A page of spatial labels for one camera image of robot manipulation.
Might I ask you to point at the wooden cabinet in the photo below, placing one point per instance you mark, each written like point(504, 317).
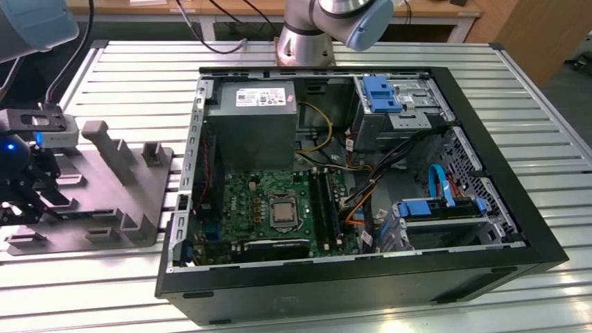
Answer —
point(532, 34)

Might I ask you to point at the blue disk carrier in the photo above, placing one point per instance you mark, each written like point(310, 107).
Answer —
point(419, 209)

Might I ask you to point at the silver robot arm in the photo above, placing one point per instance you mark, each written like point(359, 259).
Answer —
point(306, 34)

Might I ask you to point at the wooden desk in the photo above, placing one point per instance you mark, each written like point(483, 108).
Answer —
point(444, 12)

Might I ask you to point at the black graphics card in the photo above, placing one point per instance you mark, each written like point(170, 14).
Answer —
point(278, 248)

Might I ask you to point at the green motherboard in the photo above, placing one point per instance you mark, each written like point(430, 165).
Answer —
point(240, 208)

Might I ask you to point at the CPU socket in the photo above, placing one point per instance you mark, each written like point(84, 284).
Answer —
point(283, 228)

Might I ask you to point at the metal drive cage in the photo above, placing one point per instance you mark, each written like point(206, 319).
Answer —
point(407, 121)

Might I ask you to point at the black RAM slot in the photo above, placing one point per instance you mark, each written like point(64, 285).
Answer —
point(318, 208)

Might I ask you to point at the black open PC case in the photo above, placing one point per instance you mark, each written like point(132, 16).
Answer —
point(370, 288)

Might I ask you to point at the metal disk bay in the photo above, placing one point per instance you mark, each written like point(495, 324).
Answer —
point(444, 222)

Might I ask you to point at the silver CPU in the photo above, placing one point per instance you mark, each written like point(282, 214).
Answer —
point(283, 212)

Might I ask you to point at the grey power supply unit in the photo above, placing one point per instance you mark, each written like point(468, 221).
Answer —
point(240, 138)

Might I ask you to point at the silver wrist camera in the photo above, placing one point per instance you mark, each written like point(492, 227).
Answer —
point(58, 133)

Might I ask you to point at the blue video port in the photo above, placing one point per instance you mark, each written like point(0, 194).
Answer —
point(187, 253)

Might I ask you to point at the blue plastic drive bracket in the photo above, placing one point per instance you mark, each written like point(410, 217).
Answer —
point(382, 93)

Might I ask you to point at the grey parts rack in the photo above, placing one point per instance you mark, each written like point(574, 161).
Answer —
point(115, 208)

